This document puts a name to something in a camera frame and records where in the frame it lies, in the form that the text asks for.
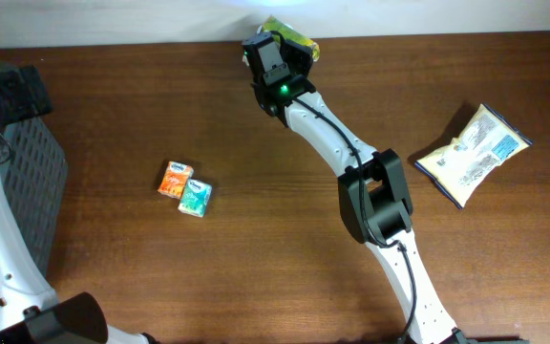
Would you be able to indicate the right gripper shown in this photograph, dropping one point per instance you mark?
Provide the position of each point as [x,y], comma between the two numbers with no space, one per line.
[302,56]

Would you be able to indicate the green snack pouch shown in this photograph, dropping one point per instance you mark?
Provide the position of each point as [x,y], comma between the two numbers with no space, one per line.
[288,33]

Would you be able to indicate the orange tissue pack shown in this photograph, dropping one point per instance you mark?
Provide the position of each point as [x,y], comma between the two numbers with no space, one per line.
[175,179]

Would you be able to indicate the teal tissue pack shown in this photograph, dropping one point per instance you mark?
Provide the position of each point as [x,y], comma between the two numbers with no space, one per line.
[195,198]

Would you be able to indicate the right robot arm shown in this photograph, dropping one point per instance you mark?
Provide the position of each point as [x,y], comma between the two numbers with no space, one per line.
[374,199]

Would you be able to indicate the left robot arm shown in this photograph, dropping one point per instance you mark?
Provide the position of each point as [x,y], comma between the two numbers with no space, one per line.
[30,311]

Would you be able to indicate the grey plastic mesh basket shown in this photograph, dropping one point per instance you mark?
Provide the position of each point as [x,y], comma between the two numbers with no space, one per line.
[34,180]

